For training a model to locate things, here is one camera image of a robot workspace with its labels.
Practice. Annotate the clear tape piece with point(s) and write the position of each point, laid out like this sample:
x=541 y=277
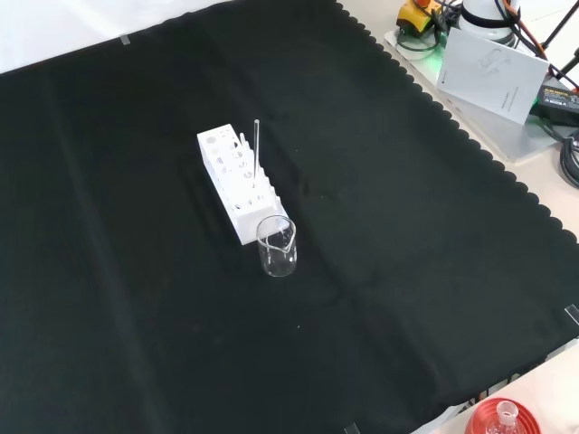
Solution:
x=353 y=429
x=125 y=40
x=572 y=315

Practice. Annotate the black power adapter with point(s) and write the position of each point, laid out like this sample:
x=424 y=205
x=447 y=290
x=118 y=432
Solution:
x=561 y=103

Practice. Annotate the black tripod leg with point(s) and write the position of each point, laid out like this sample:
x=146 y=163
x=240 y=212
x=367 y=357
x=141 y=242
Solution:
x=565 y=74
x=557 y=25

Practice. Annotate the white test tube rack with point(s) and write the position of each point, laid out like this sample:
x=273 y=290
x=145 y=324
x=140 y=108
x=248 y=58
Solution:
x=226 y=199

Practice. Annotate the pale board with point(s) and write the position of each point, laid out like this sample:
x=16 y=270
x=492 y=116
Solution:
x=497 y=135

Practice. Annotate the black bench cloth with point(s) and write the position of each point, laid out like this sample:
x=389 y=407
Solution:
x=135 y=271

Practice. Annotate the white printed booklet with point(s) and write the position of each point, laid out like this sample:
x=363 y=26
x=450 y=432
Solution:
x=488 y=77

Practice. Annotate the yellow stop button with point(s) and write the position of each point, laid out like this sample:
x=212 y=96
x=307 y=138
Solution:
x=411 y=19

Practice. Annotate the clear glass beaker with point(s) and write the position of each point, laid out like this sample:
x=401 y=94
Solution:
x=276 y=267

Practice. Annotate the clear glass flask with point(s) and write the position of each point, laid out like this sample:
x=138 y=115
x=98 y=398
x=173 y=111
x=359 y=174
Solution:
x=505 y=413

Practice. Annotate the red ribbed round holder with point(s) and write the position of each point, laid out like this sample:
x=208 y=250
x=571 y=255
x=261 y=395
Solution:
x=479 y=418

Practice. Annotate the clear glass rod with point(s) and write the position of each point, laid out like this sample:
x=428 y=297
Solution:
x=256 y=149

